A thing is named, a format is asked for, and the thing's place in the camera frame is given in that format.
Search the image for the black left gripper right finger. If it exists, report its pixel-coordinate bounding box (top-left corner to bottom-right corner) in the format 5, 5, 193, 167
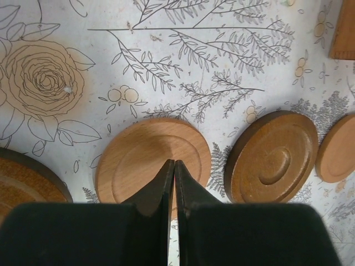
175, 160, 226, 265

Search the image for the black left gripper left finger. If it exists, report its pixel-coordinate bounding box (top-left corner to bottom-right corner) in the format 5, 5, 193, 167
123, 160, 175, 265

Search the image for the light wooden coaster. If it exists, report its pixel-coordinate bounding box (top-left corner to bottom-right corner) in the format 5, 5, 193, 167
95, 118, 211, 203
316, 114, 354, 183

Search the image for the dark brown coaster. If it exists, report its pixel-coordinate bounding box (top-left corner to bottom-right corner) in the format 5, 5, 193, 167
1, 148, 73, 221
224, 111, 318, 203

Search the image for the orange wooden compartment box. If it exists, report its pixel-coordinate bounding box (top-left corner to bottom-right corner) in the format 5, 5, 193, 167
329, 0, 355, 60

